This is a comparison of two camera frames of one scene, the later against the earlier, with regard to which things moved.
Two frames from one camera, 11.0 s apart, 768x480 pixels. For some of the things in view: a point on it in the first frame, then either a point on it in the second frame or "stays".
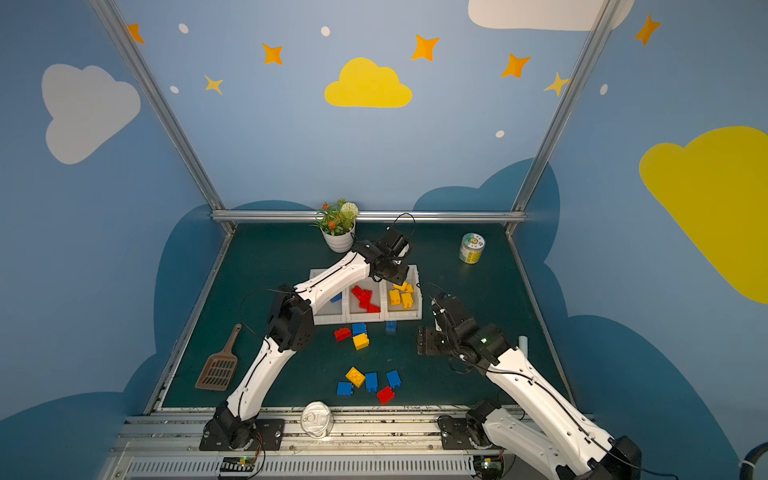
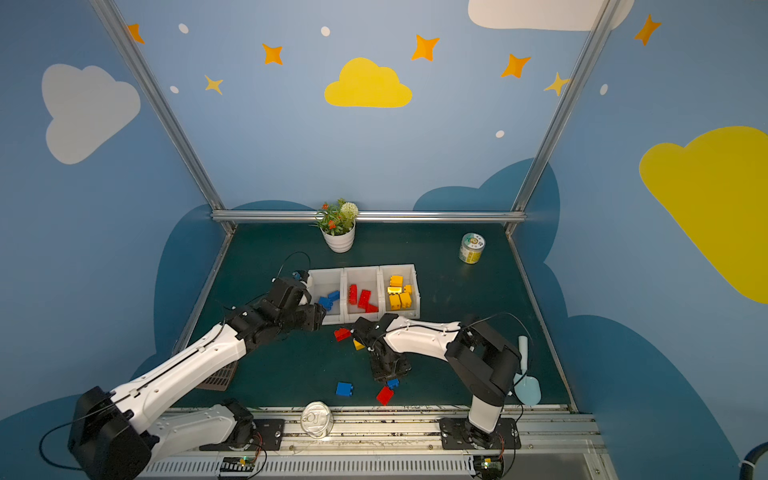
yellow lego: [407, 300] stays
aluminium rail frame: [166, 446] stays
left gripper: [391, 271] to [303, 315]
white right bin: [399, 312] stays
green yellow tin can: [471, 247] stays
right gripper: [429, 342] to [387, 361]
